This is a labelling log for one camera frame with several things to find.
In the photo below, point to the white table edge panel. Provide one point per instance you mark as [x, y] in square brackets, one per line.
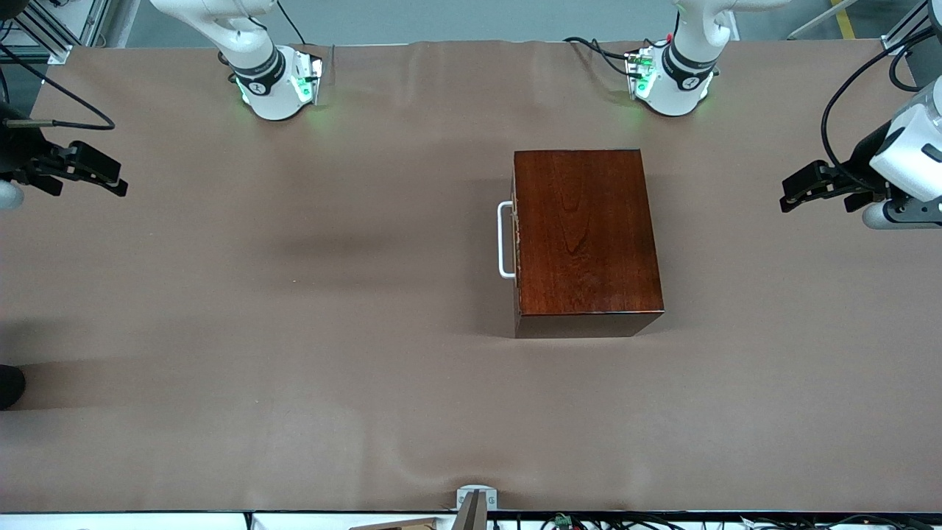
[110, 523]
[294, 523]

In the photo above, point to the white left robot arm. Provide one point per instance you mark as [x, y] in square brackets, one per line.
[681, 81]

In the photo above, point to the brown table cover sheet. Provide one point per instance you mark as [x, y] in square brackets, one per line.
[294, 368]

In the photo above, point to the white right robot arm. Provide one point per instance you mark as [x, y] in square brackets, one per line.
[257, 88]

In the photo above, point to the grey metal mounting bracket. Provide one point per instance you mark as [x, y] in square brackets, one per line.
[476, 500]

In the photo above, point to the aluminium frame profile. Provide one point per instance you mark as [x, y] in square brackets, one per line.
[44, 33]
[905, 29]

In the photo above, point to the green connector plug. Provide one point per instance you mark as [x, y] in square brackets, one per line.
[564, 521]

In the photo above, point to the dark red wooden cabinet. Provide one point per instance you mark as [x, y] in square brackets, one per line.
[589, 235]

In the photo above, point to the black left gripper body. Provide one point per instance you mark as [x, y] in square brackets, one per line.
[862, 163]

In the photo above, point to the black round object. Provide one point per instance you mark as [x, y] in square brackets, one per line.
[9, 386]

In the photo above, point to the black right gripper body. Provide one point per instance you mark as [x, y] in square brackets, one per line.
[16, 156]

